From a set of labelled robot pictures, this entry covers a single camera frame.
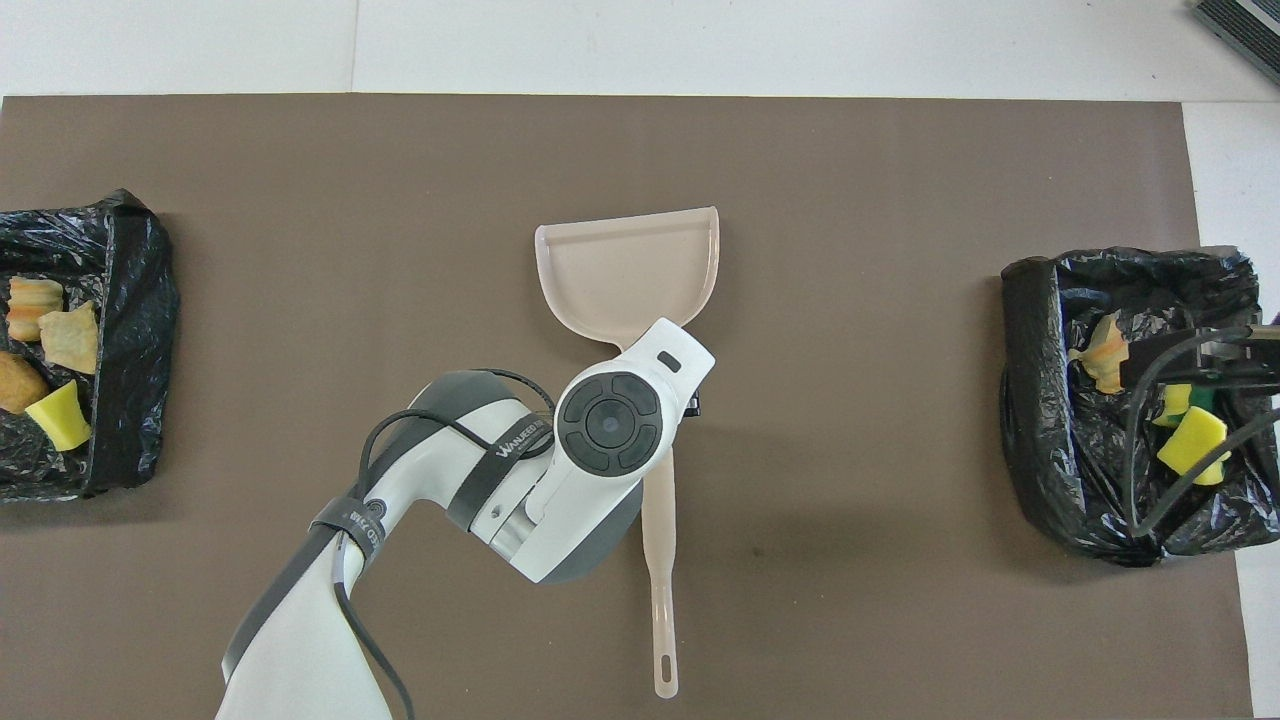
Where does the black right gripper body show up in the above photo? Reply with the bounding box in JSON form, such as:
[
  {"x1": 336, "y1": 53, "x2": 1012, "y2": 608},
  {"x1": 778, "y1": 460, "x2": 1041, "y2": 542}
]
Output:
[{"x1": 1118, "y1": 335, "x2": 1280, "y2": 393}]

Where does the orange toy croissant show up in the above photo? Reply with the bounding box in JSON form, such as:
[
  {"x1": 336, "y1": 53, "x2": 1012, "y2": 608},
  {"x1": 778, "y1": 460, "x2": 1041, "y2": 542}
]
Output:
[{"x1": 1068, "y1": 311, "x2": 1131, "y2": 396}]

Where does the plain yellow sponge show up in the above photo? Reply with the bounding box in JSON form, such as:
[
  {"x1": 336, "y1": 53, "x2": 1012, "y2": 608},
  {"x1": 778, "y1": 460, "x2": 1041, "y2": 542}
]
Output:
[{"x1": 1157, "y1": 405, "x2": 1232, "y2": 487}]

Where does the beige hand brush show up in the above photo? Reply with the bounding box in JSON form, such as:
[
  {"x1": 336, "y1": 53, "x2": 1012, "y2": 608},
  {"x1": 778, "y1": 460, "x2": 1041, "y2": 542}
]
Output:
[{"x1": 640, "y1": 445, "x2": 681, "y2": 700}]

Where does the beige plastic dustpan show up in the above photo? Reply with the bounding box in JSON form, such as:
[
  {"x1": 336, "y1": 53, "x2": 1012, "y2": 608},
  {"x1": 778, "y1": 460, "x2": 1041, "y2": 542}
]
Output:
[{"x1": 534, "y1": 206, "x2": 721, "y2": 352}]

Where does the large yellow bread chunk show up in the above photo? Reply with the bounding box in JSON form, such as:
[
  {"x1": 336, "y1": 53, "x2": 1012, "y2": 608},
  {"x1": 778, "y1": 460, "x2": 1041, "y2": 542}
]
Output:
[{"x1": 39, "y1": 301, "x2": 100, "y2": 375}]

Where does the triangular green yellow sponge piece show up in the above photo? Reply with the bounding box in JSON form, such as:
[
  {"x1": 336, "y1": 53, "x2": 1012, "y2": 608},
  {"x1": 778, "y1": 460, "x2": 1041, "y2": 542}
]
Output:
[{"x1": 24, "y1": 380, "x2": 92, "y2": 453}]

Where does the small yellow bread chunk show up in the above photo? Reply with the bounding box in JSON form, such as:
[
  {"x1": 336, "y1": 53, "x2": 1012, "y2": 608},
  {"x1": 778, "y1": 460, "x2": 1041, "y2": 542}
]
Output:
[{"x1": 7, "y1": 276, "x2": 65, "y2": 344}]

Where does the brown toy potato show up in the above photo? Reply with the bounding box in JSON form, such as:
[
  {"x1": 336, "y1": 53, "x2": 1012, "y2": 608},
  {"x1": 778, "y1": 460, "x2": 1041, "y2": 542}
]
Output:
[{"x1": 0, "y1": 350, "x2": 52, "y2": 415}]

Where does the black bag lined bin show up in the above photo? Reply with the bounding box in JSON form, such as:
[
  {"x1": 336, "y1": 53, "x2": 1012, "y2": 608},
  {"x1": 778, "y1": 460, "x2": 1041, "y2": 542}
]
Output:
[
  {"x1": 0, "y1": 188, "x2": 182, "y2": 503},
  {"x1": 1000, "y1": 246, "x2": 1263, "y2": 569}
]

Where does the brown table mat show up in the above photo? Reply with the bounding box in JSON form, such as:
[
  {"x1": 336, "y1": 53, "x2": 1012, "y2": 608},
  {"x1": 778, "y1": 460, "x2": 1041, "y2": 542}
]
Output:
[{"x1": 0, "y1": 94, "x2": 1254, "y2": 720}]

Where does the grey ribbed device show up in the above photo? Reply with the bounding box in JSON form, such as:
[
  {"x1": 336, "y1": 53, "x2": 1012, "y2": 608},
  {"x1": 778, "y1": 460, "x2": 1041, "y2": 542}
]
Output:
[{"x1": 1192, "y1": 0, "x2": 1280, "y2": 86}]

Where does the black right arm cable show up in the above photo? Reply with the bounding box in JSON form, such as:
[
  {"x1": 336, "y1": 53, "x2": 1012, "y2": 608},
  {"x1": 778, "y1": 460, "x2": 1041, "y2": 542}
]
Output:
[{"x1": 1124, "y1": 325, "x2": 1280, "y2": 541}]

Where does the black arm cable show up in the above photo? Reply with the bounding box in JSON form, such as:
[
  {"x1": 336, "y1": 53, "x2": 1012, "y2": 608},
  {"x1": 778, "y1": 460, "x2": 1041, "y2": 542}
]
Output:
[
  {"x1": 332, "y1": 367, "x2": 557, "y2": 720},
  {"x1": 1124, "y1": 325, "x2": 1280, "y2": 541}
]

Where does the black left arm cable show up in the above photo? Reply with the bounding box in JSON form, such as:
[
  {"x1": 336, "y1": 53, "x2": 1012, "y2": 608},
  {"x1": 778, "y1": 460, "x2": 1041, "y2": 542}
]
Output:
[{"x1": 332, "y1": 367, "x2": 557, "y2": 720}]

